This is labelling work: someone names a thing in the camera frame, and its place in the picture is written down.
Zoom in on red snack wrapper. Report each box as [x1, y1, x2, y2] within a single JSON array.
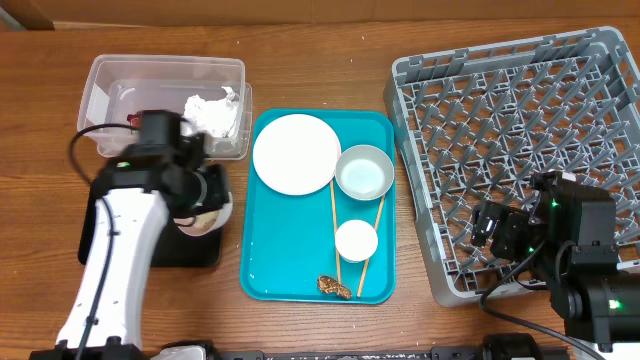
[[127, 114, 141, 128]]

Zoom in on white napkin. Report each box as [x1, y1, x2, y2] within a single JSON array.
[[181, 86, 239, 138]]

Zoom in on small white plate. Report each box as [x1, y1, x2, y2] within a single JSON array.
[[174, 194, 233, 237]]

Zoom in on small white cup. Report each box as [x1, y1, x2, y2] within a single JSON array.
[[335, 220, 378, 263]]

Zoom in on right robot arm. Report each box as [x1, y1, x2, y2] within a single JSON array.
[[471, 171, 639, 359]]

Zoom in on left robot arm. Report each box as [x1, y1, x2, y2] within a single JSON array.
[[30, 110, 233, 359]]

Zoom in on grey dishwasher rack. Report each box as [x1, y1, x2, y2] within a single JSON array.
[[384, 27, 639, 307]]

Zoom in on clear plastic bin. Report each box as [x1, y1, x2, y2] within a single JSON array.
[[77, 54, 253, 160]]

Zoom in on black plastic tray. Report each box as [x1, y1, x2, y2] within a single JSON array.
[[77, 164, 232, 268]]

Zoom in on large white plate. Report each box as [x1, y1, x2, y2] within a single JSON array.
[[252, 114, 342, 196]]

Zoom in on right wooden chopstick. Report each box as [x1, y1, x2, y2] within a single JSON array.
[[356, 195, 386, 298]]

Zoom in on wooden chopstick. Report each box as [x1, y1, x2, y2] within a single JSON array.
[[329, 180, 342, 284], [356, 195, 386, 298]]

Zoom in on teal serving tray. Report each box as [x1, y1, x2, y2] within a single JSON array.
[[239, 108, 397, 305]]

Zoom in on grey bowl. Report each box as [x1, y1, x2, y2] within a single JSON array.
[[335, 145, 395, 201]]

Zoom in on left wooden chopstick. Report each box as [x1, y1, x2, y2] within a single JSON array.
[[329, 180, 342, 284]]

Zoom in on brown food scrap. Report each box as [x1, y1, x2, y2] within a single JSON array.
[[317, 275, 352, 300]]

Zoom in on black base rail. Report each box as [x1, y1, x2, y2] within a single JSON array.
[[219, 333, 571, 360]]

